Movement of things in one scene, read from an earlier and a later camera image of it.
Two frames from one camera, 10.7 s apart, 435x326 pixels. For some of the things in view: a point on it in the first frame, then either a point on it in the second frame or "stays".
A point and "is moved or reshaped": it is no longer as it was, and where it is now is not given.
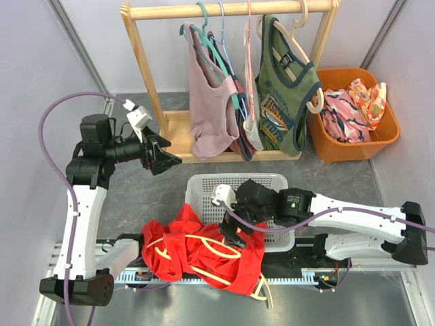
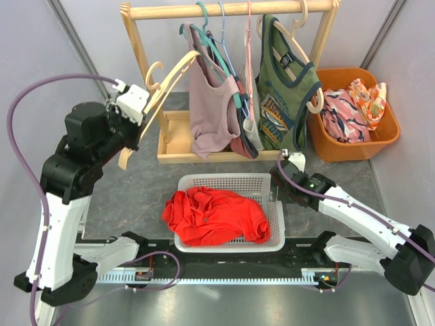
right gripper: [229, 229] -> [279, 188]
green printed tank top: [287, 82] stays
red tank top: [186, 245] -> [202, 216]
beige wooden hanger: [253, 296] -> [163, 86]
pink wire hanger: [249, 60] stays
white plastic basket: [198, 193] is moved or reshaped
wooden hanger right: [289, 37] stays
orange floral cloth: [371, 102] stays
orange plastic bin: [331, 150] stays
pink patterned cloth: [342, 119] stays
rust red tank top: [241, 145] stays
